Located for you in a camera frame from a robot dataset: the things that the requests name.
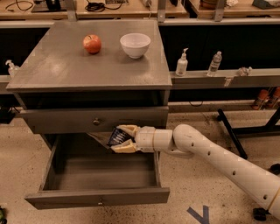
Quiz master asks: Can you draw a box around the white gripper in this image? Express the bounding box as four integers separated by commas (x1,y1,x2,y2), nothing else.
111,124,156,153

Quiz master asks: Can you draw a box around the dark blue rxbar wrapper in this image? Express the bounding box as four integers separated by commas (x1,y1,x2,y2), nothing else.
108,128,131,146

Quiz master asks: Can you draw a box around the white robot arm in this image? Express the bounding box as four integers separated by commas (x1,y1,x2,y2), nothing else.
108,124,280,219

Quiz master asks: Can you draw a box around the open grey middle drawer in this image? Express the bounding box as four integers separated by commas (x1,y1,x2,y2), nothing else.
25,133,170,209

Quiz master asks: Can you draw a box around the grey wooden drawer cabinet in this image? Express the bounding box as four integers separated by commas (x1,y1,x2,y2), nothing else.
6,18,173,152

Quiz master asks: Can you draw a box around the closed top grey drawer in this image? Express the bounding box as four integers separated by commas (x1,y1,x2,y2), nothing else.
20,107,169,134

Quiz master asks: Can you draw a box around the brown paper sheet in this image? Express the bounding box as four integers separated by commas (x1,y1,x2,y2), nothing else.
88,132,111,150

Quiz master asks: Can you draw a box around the white pump lotion bottle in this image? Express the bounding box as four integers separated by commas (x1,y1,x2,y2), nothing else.
175,48,188,76

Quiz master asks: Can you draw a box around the white ceramic bowl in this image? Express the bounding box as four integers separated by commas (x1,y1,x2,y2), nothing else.
120,33,151,59

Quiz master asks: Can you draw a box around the red apple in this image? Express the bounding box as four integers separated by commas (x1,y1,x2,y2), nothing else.
83,34,102,54

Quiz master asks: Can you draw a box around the clear plastic water bottle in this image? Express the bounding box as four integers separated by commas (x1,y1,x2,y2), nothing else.
206,51,222,77

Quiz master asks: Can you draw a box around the crumpled clear plastic wrapper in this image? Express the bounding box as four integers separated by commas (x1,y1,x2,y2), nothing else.
237,66,253,76

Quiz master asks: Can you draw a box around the clear pump sanitizer bottle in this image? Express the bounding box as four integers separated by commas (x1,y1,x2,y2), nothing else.
5,59,19,77

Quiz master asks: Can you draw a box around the orange spray bottle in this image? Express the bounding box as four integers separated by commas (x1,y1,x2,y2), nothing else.
266,87,280,109
251,89,269,109

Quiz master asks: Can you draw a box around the black coiled cable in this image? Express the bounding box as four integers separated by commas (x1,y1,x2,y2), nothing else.
84,0,125,13

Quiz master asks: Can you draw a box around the black metal stand frame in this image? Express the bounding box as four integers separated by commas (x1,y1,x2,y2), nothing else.
217,108,280,159

